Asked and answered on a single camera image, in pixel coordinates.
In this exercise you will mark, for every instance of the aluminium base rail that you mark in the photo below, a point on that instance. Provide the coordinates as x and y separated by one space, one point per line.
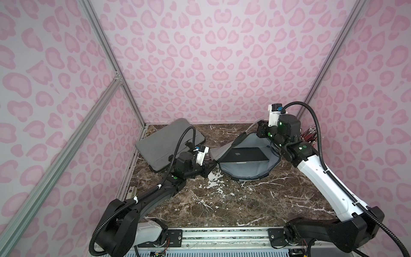
222 242

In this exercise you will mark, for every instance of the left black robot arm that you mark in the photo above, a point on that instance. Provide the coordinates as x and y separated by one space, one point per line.
120 227

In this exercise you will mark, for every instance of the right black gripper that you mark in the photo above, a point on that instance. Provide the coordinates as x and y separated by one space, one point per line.
263 129

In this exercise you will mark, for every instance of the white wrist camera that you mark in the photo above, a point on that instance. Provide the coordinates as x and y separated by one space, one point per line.
274 114
199 154

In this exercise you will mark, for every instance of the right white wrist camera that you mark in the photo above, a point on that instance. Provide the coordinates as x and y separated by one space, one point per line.
274 114

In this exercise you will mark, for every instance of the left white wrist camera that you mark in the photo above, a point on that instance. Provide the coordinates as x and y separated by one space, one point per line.
199 154

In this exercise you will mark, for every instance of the bundle of pens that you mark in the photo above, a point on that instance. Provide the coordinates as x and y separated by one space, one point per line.
310 135

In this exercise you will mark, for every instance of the black laptop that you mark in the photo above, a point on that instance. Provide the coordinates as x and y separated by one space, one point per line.
244 155

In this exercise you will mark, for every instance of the grey laptop bag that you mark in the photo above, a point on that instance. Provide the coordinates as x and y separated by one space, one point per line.
247 171
159 148

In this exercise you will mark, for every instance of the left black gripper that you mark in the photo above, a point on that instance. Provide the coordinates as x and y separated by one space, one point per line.
205 167

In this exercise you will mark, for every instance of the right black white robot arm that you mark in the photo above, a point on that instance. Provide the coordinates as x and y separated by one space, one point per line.
355 224

